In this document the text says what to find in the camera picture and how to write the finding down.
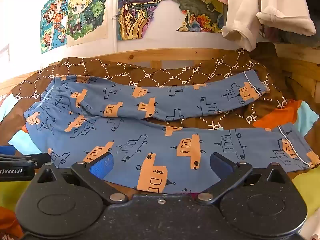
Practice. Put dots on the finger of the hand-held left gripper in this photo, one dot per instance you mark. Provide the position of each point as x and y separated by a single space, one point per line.
37 159

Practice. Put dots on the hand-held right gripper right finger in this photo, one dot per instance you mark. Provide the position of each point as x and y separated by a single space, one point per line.
221 166

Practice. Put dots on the brown patterned blanket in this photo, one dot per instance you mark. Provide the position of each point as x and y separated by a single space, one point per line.
160 76

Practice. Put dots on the landscape drawing wall poster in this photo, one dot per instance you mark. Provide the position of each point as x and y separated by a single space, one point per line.
200 7

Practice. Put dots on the cartoon child wall poster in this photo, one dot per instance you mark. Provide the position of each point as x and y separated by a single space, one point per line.
85 12

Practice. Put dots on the swirl pattern wall poster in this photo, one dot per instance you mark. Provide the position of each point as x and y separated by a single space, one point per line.
140 7

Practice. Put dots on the fish drawing wall poster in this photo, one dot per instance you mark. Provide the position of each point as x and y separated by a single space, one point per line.
52 25

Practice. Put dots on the white wall pipe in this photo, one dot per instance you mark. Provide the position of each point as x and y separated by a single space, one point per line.
114 17

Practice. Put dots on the white garment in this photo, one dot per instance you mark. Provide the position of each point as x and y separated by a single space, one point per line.
262 12

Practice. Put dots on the blue printed pants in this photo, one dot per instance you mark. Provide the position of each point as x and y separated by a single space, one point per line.
155 150

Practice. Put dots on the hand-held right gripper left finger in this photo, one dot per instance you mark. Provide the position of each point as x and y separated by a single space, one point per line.
101 166

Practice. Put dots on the wooden bed frame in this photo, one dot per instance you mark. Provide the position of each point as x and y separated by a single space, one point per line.
300 67

